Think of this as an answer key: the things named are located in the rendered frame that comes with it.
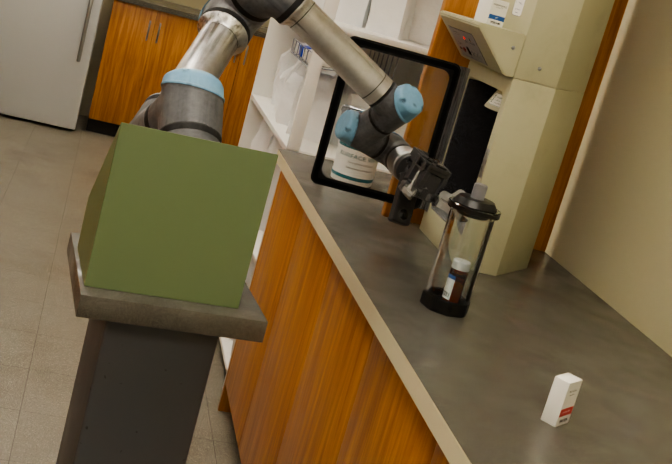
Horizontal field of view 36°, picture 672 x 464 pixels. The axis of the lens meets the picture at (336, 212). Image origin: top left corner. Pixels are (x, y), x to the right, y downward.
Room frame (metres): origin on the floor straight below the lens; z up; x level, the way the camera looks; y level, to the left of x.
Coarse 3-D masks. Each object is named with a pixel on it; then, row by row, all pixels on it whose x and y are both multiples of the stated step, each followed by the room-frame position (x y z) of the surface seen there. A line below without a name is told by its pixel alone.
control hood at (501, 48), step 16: (448, 16) 2.60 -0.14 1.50; (464, 16) 2.63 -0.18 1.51; (480, 32) 2.38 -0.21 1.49; (496, 32) 2.38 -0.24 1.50; (512, 32) 2.39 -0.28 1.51; (480, 48) 2.46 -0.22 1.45; (496, 48) 2.38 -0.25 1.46; (512, 48) 2.39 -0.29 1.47; (480, 64) 2.55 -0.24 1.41; (496, 64) 2.40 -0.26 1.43; (512, 64) 2.39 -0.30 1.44
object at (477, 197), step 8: (480, 184) 2.03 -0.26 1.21; (472, 192) 2.03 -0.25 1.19; (480, 192) 2.03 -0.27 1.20; (456, 200) 2.02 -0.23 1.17; (464, 200) 2.01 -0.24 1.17; (472, 200) 2.01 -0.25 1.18; (480, 200) 2.03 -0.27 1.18; (488, 200) 2.05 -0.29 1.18; (472, 208) 2.00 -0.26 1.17; (480, 208) 2.00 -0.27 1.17; (488, 208) 2.00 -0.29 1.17
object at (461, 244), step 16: (448, 224) 2.02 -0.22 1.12; (464, 224) 2.00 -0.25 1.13; (480, 224) 2.00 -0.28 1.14; (448, 240) 2.01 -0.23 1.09; (464, 240) 1.99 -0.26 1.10; (480, 240) 2.00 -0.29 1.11; (448, 256) 2.00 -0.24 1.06; (464, 256) 1.99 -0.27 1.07; (432, 272) 2.03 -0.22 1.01; (448, 272) 2.00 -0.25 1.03; (464, 272) 2.00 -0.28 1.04; (432, 288) 2.01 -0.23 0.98; (448, 288) 1.99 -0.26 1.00; (464, 288) 2.00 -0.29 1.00
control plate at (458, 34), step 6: (456, 30) 2.59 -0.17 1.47; (456, 36) 2.62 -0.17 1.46; (462, 36) 2.56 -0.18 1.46; (468, 36) 2.50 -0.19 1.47; (462, 42) 2.60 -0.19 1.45; (468, 42) 2.54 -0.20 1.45; (474, 42) 2.48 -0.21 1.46; (462, 48) 2.63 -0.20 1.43; (474, 48) 2.51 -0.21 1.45; (468, 54) 2.60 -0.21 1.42; (474, 54) 2.54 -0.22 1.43; (480, 54) 2.49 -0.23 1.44; (480, 60) 2.52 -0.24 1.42
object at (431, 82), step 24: (408, 72) 2.68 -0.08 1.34; (432, 72) 2.68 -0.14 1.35; (432, 96) 2.68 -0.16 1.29; (336, 120) 2.66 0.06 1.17; (432, 120) 2.68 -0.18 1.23; (336, 144) 2.66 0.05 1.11; (312, 168) 2.66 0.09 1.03; (336, 168) 2.67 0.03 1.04; (360, 168) 2.67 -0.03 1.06; (384, 168) 2.68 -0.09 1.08; (384, 192) 2.68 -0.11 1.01
